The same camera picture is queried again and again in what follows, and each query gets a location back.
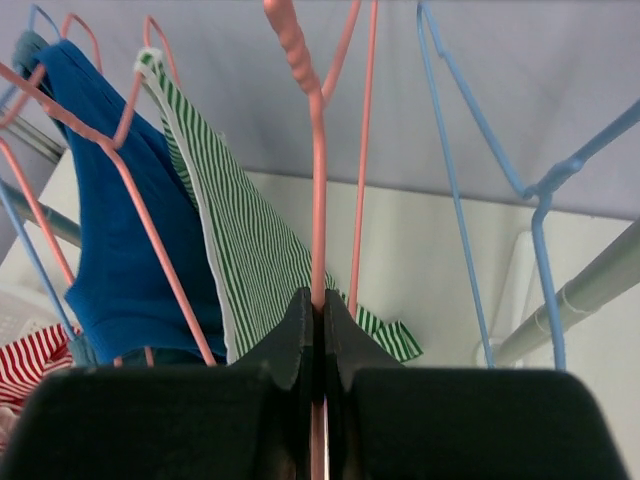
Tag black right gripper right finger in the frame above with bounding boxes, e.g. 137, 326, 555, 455
323, 289, 402, 395

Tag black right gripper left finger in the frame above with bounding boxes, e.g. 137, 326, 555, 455
231, 287, 314, 391

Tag green striped tank top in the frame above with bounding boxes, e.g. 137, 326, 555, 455
133, 45, 424, 365

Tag light blue wire hanger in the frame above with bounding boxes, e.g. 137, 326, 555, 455
416, 1, 639, 371

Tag red striped tank top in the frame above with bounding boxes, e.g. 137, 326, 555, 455
1, 324, 74, 449

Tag pink hanger of green top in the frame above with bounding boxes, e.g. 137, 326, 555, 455
262, 0, 379, 480

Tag royal blue tank top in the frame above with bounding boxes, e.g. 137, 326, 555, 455
31, 39, 229, 359

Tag teal tank top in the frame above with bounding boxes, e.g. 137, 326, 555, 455
11, 30, 49, 80

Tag white plastic basket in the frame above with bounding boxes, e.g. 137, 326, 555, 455
0, 283, 61, 346

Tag white clothes rack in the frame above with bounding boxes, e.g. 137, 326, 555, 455
0, 119, 640, 371

